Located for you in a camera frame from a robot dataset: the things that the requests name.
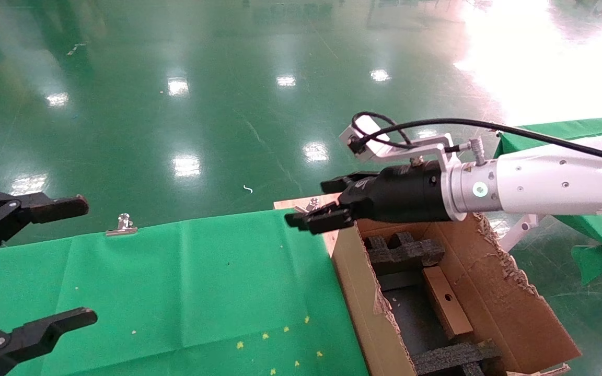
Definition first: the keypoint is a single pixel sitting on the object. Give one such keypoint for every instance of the silver binder clip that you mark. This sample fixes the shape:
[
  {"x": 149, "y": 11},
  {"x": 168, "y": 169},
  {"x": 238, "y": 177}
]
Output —
[
  {"x": 311, "y": 202},
  {"x": 123, "y": 225}
]

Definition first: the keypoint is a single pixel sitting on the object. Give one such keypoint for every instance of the black foam insert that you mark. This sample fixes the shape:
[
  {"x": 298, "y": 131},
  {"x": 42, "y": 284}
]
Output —
[
  {"x": 452, "y": 357},
  {"x": 405, "y": 253}
]

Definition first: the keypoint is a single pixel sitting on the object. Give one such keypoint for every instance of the small brown cardboard box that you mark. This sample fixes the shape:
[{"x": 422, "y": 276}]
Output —
[{"x": 447, "y": 303}]

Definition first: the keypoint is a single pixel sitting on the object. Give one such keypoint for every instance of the large open brown carton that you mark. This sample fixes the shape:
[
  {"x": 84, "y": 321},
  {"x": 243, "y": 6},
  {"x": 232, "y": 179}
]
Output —
[{"x": 505, "y": 303}]

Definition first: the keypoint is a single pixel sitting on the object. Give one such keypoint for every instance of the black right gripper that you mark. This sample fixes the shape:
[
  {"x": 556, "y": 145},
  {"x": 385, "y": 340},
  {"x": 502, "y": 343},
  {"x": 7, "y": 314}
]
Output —
[{"x": 411, "y": 193}]

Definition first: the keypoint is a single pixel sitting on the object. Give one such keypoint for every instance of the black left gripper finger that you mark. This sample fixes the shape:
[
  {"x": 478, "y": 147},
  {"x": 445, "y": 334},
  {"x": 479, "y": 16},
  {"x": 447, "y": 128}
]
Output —
[
  {"x": 39, "y": 334},
  {"x": 34, "y": 208}
]

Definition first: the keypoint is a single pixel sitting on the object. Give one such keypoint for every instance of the large green table cloth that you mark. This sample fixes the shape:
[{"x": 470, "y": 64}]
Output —
[{"x": 175, "y": 292}]

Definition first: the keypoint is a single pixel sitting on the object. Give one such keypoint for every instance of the dark foam bottom sheet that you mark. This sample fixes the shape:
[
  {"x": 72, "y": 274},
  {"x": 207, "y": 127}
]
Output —
[{"x": 411, "y": 318}]

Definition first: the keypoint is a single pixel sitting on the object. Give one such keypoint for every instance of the white table leg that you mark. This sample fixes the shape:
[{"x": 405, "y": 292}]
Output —
[{"x": 515, "y": 235}]

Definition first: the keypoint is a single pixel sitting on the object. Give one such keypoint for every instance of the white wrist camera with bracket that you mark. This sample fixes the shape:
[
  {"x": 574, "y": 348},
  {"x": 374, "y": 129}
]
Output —
[{"x": 371, "y": 127}]

